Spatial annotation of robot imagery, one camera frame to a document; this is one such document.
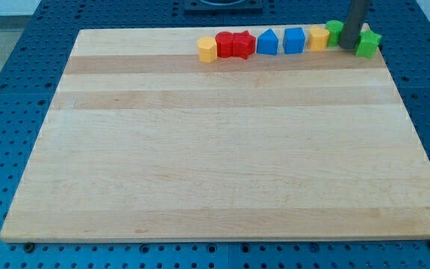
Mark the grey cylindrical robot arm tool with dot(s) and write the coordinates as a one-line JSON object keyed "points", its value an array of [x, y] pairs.
{"points": [[352, 26]]}

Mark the red star block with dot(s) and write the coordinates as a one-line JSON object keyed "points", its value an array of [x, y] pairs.
{"points": [[243, 44]]}

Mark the green star block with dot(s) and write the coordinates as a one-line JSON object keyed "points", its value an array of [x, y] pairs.
{"points": [[367, 44]]}

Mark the wooden board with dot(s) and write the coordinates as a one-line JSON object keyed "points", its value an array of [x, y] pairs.
{"points": [[143, 142]]}

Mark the yellow hexagon block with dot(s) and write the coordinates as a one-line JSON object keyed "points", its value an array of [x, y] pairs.
{"points": [[207, 49]]}

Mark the red cylinder block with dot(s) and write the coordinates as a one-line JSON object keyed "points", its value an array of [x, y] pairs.
{"points": [[224, 42]]}

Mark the blue pentagon block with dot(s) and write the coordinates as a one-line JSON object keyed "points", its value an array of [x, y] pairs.
{"points": [[267, 43]]}

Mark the blue cube block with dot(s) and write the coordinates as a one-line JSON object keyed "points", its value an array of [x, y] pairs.
{"points": [[293, 41]]}

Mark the yellow heart block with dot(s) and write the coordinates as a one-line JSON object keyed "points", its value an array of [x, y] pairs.
{"points": [[318, 38]]}

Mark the green cylinder block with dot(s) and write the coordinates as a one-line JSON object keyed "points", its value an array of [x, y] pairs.
{"points": [[334, 27]]}

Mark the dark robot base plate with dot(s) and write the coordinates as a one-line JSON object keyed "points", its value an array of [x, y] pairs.
{"points": [[205, 6]]}

